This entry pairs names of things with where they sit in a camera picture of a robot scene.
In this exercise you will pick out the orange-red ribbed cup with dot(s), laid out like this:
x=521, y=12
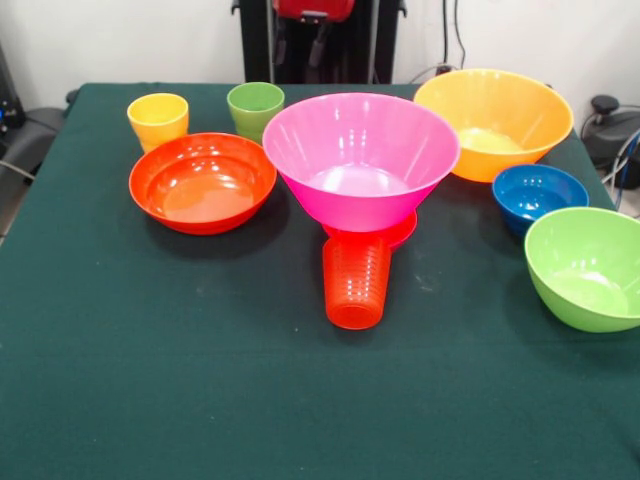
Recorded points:
x=355, y=285

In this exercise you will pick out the yellow cup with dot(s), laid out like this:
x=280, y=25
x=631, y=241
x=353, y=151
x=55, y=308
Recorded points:
x=157, y=125

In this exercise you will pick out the large orange bowl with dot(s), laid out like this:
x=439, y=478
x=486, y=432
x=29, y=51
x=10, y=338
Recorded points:
x=525, y=120

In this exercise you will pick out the light green bowl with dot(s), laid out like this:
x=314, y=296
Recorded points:
x=585, y=280

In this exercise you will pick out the large pink bowl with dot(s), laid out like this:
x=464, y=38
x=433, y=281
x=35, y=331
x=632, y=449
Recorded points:
x=350, y=165

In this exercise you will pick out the small dark blue bowl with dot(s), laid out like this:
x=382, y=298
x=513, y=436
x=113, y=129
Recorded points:
x=535, y=195

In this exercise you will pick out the black equipment box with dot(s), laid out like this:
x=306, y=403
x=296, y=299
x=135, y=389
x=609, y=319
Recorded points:
x=7, y=100

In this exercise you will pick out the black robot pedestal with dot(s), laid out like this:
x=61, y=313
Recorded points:
x=375, y=45

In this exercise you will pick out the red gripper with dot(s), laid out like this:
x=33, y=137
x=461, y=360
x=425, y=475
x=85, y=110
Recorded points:
x=310, y=7

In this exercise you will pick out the dark green tablecloth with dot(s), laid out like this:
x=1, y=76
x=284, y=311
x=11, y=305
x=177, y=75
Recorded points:
x=320, y=375

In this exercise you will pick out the red shallow bowl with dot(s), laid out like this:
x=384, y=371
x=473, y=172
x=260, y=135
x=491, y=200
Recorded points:
x=200, y=190

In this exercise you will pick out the green cup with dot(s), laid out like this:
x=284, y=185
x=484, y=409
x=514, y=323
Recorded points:
x=252, y=107

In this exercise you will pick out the small magenta bowl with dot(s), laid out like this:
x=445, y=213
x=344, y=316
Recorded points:
x=405, y=232

